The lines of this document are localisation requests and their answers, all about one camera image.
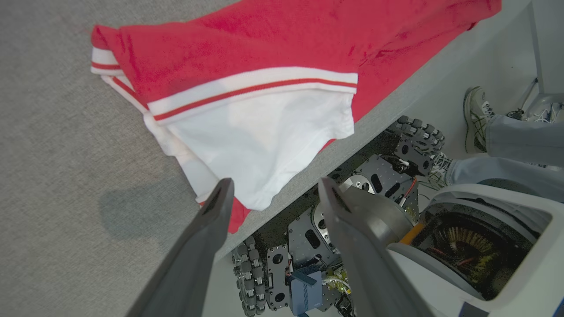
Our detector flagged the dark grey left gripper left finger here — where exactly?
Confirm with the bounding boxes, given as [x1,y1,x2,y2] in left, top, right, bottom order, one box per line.
[126,178,235,317]

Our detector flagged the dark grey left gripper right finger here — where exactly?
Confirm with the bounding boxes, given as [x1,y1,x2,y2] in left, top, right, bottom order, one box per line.
[317,177,434,317]

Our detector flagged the red basketball jersey white sleeves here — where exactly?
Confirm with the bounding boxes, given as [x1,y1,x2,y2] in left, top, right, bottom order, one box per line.
[90,0,503,234]

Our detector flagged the black mecanum wheel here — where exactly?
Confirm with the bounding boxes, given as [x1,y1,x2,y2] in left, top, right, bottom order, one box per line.
[388,115,445,174]
[233,236,267,317]

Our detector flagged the small blue electronics box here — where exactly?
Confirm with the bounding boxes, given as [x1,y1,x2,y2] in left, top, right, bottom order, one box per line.
[291,264,323,316]

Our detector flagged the grey white sneaker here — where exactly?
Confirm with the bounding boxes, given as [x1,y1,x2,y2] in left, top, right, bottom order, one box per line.
[463,87,496,154]
[430,152,455,186]

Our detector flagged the white robot torso shell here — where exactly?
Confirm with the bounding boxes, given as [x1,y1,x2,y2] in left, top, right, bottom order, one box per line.
[339,184,564,317]

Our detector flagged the grey metal frame posts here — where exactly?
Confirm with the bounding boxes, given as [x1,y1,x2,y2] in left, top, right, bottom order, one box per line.
[527,0,564,111]

